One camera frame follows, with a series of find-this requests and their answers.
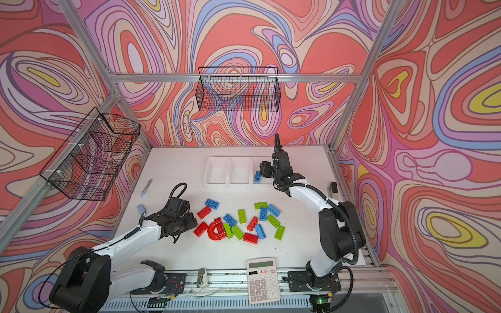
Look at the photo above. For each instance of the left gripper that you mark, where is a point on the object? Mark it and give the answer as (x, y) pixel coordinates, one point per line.
(192, 222)

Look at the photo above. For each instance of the red arch piece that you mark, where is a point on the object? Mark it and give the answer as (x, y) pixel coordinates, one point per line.
(216, 230)

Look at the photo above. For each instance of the small blue grey object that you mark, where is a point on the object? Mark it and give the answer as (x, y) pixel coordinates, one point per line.
(141, 209)

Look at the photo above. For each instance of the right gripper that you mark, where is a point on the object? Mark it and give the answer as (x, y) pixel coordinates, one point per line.
(265, 167)

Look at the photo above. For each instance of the grey pen tool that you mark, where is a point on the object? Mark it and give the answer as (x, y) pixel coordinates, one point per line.
(144, 191)

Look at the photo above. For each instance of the left wire basket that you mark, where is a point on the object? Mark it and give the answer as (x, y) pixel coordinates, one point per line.
(87, 164)

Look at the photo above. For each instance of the small silver clamp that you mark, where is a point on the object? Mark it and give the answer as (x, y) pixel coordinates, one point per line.
(202, 278)

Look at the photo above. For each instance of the back wire basket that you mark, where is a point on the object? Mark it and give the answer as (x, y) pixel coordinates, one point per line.
(238, 89)

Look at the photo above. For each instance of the green lego brick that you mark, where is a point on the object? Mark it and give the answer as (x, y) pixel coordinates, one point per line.
(280, 230)
(242, 217)
(273, 221)
(236, 230)
(260, 205)
(228, 230)

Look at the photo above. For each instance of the wire basket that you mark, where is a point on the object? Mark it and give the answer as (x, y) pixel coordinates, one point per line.
(87, 164)
(238, 89)

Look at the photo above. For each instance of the red lego brick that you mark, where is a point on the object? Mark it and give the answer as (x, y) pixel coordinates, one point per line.
(251, 238)
(201, 229)
(252, 224)
(204, 212)

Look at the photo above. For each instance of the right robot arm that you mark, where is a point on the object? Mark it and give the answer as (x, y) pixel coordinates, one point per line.
(340, 232)

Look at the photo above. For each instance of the white calculator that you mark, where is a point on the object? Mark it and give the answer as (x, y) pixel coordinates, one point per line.
(263, 281)

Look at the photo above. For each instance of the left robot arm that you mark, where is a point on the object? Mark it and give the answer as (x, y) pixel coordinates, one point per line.
(91, 276)

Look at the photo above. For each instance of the blue lego brick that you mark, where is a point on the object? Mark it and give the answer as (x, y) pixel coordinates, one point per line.
(212, 204)
(273, 210)
(260, 231)
(229, 220)
(263, 214)
(257, 177)

